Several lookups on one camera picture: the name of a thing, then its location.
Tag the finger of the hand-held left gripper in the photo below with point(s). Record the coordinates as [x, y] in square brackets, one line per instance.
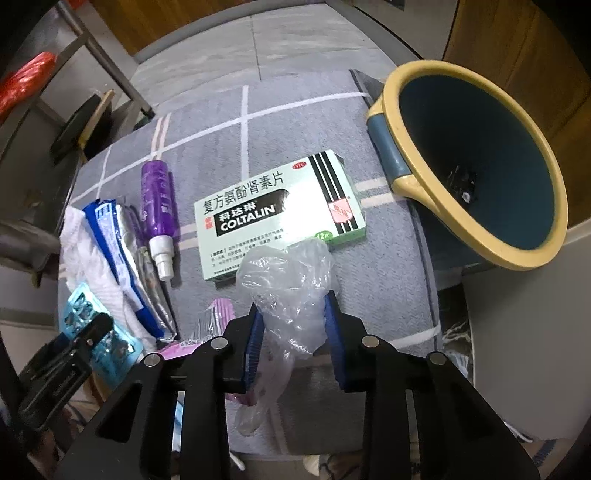
[94, 330]

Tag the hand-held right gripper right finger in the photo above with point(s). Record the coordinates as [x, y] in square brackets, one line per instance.
[333, 332]

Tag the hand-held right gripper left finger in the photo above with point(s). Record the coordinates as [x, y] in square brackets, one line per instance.
[253, 344]

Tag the clear plastic bag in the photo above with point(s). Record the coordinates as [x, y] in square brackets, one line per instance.
[295, 286]

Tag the green medicine box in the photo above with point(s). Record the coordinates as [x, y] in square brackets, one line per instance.
[258, 207]

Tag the yellow and blue bin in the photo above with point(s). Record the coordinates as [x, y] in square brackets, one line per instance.
[485, 138]

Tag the light blue blister pack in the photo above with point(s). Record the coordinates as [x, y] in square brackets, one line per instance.
[76, 307]

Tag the pink packet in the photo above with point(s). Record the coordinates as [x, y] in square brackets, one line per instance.
[217, 314]

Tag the white paper tissue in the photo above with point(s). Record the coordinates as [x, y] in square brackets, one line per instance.
[87, 272]

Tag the silver foil packet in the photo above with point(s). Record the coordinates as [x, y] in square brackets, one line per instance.
[148, 277]

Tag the blue and white packet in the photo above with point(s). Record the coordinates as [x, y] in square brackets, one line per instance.
[108, 240]

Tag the purple spray bottle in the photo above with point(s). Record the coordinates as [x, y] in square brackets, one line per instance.
[159, 203]

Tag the small dark scrap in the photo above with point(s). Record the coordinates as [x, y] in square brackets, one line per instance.
[461, 184]

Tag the white cabinet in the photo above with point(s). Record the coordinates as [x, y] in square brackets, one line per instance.
[531, 323]

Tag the black flat board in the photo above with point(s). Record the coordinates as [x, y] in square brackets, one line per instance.
[81, 124]

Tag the grey metal rack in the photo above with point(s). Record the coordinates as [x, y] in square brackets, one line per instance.
[115, 78]

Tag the red plastic bag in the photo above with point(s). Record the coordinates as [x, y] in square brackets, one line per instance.
[25, 83]

